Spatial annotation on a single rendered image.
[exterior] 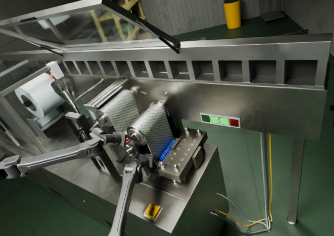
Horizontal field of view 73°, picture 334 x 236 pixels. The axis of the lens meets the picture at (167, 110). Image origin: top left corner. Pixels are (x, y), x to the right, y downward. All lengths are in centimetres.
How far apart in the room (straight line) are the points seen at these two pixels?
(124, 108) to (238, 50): 80
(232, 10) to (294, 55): 555
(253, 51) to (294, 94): 28
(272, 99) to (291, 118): 14
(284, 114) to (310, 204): 136
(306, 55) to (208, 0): 615
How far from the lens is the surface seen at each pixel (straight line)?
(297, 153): 167
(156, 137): 143
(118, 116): 148
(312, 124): 128
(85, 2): 100
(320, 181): 266
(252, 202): 244
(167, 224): 138
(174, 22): 731
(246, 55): 114
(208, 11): 719
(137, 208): 149
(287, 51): 110
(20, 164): 128
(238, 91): 124
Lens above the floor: 207
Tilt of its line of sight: 33 degrees down
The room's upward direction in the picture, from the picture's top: 18 degrees counter-clockwise
